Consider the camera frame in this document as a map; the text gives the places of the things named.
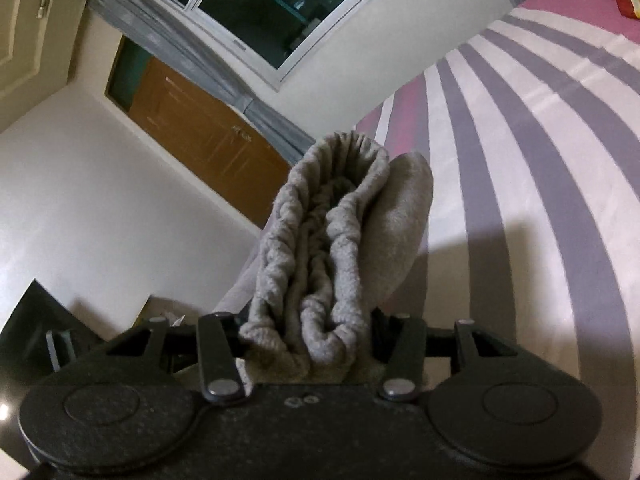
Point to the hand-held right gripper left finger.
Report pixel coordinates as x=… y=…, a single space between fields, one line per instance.
x=216 y=355

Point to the cream wardrobe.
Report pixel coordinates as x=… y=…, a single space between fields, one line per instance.
x=30 y=20

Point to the brown wooden door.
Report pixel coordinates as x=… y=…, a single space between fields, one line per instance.
x=210 y=135

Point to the striped pink grey bedsheet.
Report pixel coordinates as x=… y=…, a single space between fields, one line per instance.
x=525 y=160

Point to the black furniture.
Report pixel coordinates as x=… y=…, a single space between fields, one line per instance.
x=35 y=320

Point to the window with white frame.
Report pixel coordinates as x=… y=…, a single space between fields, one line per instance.
x=280 y=5

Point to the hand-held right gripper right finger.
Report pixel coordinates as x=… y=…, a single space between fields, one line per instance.
x=406 y=355

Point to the grey pants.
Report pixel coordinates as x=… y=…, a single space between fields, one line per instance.
x=320 y=245

